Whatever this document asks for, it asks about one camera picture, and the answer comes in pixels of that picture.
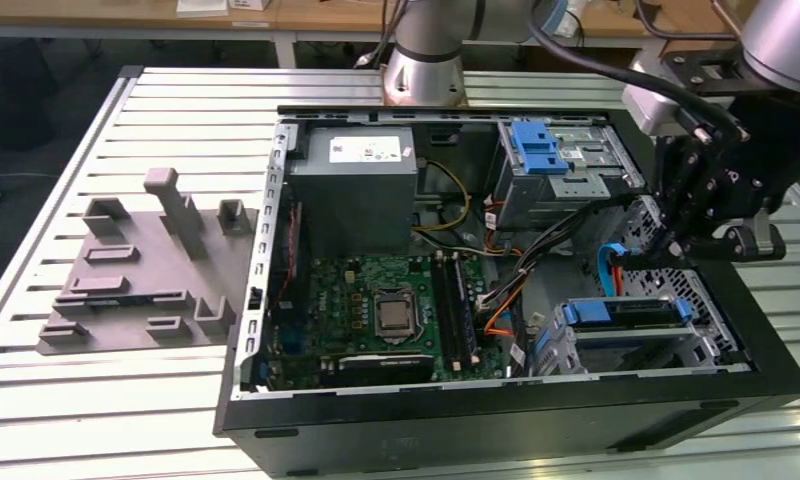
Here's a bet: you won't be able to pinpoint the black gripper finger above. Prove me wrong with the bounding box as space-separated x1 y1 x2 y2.
652 134 712 259
683 214 785 264

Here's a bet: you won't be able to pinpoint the black power wire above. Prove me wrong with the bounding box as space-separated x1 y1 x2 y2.
616 255 688 274

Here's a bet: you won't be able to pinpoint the hard disk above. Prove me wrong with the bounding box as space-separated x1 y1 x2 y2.
535 296 693 362

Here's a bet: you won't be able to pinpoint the metal disk bay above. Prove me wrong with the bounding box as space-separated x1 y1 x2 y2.
529 294 739 376

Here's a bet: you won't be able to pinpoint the metal optical drive cage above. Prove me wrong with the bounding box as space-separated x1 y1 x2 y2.
492 119 645 231

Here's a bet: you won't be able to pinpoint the blue drive latch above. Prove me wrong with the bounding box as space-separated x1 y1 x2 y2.
511 119 572 176

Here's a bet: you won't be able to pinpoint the brown wooden cabinet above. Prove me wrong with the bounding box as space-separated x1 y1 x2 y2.
652 0 755 56

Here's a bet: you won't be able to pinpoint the black RAM slot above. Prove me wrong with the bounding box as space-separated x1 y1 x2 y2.
453 254 483 364
432 252 460 369

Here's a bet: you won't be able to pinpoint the CPU socket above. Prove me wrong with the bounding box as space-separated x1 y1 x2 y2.
369 287 420 346

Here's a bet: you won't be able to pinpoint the grey power supply unit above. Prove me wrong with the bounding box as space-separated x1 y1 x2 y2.
285 124 420 256

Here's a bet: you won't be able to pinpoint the silver CPU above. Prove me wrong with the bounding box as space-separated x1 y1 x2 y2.
376 299 415 334

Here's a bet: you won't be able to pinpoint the green motherboard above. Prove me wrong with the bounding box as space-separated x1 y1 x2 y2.
265 252 508 389

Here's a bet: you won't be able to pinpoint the black graphics card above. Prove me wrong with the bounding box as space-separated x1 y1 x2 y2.
318 352 436 386

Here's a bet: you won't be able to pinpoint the black open PC case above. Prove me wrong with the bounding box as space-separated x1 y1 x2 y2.
212 102 800 479

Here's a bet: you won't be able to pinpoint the wooden desk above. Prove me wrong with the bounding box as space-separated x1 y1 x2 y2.
0 0 681 69

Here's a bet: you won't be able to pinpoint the grey parts rack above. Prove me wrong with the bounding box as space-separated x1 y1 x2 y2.
30 167 261 357

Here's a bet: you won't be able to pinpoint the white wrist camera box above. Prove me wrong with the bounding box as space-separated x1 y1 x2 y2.
623 84 685 136

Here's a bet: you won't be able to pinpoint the blue flat data wire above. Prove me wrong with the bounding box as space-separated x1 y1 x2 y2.
593 241 644 301

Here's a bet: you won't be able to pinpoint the black wrist mount bracket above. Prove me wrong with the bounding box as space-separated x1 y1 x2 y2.
659 49 741 97

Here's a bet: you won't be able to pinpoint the black cable bundle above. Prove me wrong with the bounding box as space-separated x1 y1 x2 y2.
479 199 615 321

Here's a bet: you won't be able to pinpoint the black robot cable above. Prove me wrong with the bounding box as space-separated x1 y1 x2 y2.
525 0 752 146

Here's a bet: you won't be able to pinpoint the yellow wires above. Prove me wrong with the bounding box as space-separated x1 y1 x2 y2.
409 158 472 234

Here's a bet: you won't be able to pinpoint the orange wires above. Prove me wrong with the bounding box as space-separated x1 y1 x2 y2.
483 279 528 336

